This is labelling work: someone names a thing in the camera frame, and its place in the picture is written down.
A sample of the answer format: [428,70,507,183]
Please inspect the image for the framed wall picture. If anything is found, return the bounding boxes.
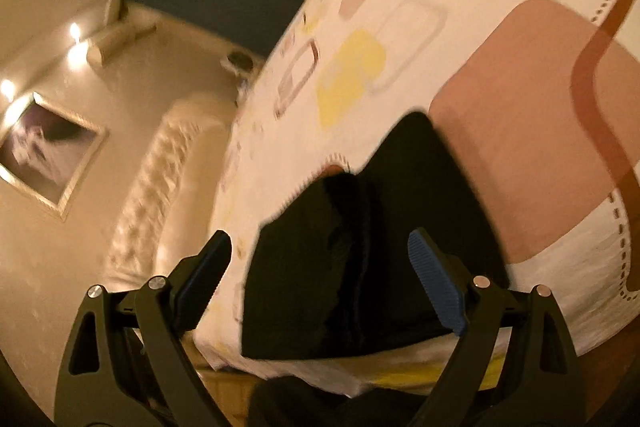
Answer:
[0,90,110,223]

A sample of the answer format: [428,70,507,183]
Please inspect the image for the cream tufted headboard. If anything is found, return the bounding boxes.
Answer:
[104,99,242,290]

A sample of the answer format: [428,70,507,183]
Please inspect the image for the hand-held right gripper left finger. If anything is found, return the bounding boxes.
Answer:
[55,230,232,427]

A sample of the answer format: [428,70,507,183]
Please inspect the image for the dark cloth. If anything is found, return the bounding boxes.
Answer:
[247,376,432,427]

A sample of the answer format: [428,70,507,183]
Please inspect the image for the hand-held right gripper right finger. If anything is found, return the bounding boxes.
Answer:
[406,228,587,427]

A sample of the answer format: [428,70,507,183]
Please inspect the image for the patterned white bed sheet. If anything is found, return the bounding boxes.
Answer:
[192,0,640,397]

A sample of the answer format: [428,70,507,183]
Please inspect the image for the small white desk fan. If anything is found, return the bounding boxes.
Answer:
[220,49,254,80]

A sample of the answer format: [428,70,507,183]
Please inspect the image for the wooden bed frame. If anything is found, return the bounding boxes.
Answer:
[196,354,263,415]

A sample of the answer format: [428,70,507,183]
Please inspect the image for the black pants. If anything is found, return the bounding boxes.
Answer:
[241,111,511,361]

